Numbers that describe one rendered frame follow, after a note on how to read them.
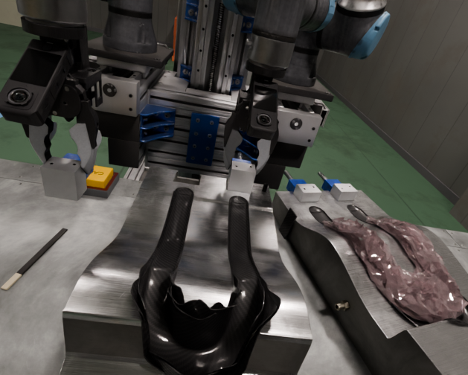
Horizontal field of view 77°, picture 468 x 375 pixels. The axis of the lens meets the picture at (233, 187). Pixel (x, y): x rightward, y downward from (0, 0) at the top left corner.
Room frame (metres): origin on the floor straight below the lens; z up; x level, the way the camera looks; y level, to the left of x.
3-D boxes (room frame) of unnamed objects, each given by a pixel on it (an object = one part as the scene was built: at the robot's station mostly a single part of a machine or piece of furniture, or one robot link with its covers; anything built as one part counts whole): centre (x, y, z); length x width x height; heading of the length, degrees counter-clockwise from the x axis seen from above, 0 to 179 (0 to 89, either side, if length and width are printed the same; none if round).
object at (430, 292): (0.42, -0.31, 0.90); 0.26 x 0.18 x 0.08; 24
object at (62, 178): (0.41, 0.27, 0.93); 0.13 x 0.05 x 0.05; 7
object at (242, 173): (0.57, 0.00, 0.91); 0.13 x 0.05 x 0.05; 7
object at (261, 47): (0.55, -0.01, 1.15); 0.08 x 0.08 x 0.05
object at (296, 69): (0.98, -0.10, 1.09); 0.15 x 0.15 x 0.10
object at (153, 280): (0.31, 0.01, 0.92); 0.35 x 0.16 x 0.09; 7
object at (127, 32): (0.91, 0.39, 1.09); 0.15 x 0.15 x 0.10
